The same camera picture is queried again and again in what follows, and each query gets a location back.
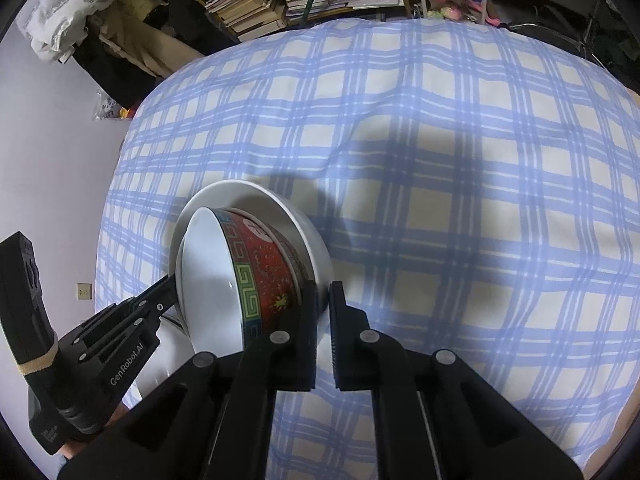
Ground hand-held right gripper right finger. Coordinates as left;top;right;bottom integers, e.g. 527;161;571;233
329;281;583;480

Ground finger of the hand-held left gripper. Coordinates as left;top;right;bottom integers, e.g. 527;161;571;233
74;304;161;362
127;272;180;322

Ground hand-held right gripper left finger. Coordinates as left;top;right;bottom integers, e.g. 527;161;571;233
57;280;319;480

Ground large white bowl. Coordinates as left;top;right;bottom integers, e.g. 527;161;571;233
169;179;335;342

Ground blue plaid bed sheet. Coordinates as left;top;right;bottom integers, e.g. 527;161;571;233
95;17;640;480

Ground clear plastic bag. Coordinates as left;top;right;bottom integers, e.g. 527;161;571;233
94;91;122;122

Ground black coat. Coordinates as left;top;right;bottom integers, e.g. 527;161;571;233
74;35;167;112

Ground beige coat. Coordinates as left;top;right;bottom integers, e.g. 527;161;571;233
96;0;212;79

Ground dark hanging garment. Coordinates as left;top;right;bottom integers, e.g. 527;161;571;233
130;0;212;57

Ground stack of old books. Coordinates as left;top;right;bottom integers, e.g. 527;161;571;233
204;0;289;42

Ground white puffer jacket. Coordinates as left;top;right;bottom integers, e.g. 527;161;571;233
15;0;132;64

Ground plush toys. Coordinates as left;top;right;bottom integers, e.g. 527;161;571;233
424;0;464;19

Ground pink plastic item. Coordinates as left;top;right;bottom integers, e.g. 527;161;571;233
460;0;502;29

